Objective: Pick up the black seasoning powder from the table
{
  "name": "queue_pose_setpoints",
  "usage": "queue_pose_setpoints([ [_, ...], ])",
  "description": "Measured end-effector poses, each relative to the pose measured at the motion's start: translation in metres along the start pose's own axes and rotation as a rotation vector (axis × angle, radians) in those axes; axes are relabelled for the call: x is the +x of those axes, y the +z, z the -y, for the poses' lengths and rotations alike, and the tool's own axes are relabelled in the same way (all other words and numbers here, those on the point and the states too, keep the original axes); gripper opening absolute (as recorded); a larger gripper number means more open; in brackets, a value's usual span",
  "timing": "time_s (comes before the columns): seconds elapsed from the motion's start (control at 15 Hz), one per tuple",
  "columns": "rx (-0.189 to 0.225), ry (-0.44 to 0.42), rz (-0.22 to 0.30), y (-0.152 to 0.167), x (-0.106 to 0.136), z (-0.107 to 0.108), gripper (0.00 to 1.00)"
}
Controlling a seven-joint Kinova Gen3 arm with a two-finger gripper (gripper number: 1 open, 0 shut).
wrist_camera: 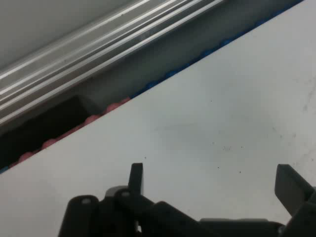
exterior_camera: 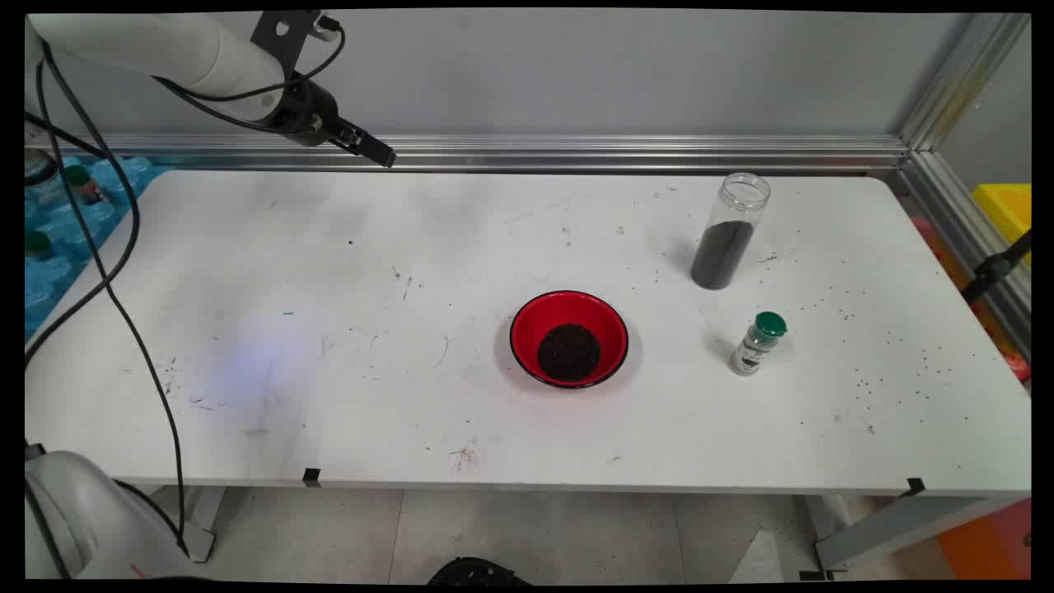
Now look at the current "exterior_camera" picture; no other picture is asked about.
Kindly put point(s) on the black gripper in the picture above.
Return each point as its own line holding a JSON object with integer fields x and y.
{"x": 303, "y": 107}

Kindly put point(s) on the tall clear plastic jar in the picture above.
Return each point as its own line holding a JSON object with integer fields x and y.
{"x": 731, "y": 239}

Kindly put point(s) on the red bowl black rim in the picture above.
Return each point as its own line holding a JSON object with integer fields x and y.
{"x": 568, "y": 309}

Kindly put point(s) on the green-capped bottle red label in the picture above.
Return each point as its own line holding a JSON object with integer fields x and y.
{"x": 82, "y": 185}

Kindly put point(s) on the clear empty jar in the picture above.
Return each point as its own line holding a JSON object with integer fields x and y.
{"x": 41, "y": 177}

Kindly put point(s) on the blue water bottle pack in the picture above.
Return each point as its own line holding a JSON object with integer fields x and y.
{"x": 49, "y": 272}

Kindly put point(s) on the green bottle cap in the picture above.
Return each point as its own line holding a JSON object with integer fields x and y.
{"x": 37, "y": 245}

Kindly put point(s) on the grey table leg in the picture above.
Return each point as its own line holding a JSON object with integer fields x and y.
{"x": 897, "y": 527}
{"x": 204, "y": 519}

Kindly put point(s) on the small green-capped spice bottle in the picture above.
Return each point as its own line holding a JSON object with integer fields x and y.
{"x": 757, "y": 342}

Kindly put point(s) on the black object on floor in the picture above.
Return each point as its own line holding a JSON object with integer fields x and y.
{"x": 473, "y": 572}

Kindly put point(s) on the yellow plastic box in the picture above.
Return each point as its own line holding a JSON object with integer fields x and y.
{"x": 1006, "y": 214}

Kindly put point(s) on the red object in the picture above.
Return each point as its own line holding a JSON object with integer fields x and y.
{"x": 1017, "y": 366}

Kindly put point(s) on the orange box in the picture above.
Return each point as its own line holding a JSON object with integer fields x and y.
{"x": 988, "y": 543}

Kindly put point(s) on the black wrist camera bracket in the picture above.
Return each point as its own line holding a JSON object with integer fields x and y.
{"x": 272, "y": 37}

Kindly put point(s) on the long aluminium frame rail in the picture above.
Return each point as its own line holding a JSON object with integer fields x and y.
{"x": 576, "y": 152}

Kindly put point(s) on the aluminium frame post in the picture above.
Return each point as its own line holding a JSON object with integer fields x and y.
{"x": 959, "y": 82}

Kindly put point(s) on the short aluminium frame rail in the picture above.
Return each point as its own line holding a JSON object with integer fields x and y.
{"x": 963, "y": 222}

